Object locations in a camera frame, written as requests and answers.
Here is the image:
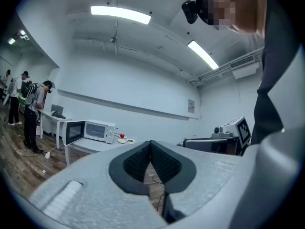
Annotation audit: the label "long ceiling light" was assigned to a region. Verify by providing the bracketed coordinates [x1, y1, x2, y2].
[90, 5, 152, 25]
[187, 40, 219, 70]

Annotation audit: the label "white microwave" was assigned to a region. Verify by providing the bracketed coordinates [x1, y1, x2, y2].
[62, 119, 117, 146]

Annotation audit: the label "white ceiling pipes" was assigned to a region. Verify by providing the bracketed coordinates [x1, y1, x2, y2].
[188, 47, 265, 88]

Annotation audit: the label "person's head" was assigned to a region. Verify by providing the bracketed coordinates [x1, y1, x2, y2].
[197, 0, 267, 35]

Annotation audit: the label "black head-mounted camera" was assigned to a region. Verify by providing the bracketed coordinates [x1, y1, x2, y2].
[181, 0, 199, 25]

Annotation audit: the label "white power cable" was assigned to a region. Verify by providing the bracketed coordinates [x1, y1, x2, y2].
[49, 143, 64, 154]

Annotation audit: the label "grey backpack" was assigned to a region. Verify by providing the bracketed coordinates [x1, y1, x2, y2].
[24, 83, 39, 106]

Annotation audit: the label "white air conditioner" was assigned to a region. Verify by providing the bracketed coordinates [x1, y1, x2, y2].
[229, 53, 260, 80]

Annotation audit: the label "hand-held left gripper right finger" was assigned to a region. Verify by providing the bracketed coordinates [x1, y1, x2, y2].
[150, 140, 197, 224]

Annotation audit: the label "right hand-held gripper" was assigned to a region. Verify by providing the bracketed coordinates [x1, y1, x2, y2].
[183, 116, 252, 156]

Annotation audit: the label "small white table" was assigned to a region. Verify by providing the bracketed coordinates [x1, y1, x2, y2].
[39, 111, 72, 150]

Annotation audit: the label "thin black cable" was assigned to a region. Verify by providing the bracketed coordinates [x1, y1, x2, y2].
[152, 174, 166, 211]

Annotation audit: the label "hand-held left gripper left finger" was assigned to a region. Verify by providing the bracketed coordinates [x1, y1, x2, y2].
[108, 140, 152, 196]

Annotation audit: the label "person's black shirt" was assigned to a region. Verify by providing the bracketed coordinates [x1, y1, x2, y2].
[250, 0, 302, 146]

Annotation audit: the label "black and green backpack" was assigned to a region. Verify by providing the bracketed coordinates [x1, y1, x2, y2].
[20, 80, 33, 105]

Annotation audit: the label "dark monitor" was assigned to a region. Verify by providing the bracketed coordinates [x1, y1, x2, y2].
[51, 104, 64, 115]

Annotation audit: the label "black floor cable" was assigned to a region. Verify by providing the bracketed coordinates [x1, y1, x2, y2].
[15, 146, 46, 158]

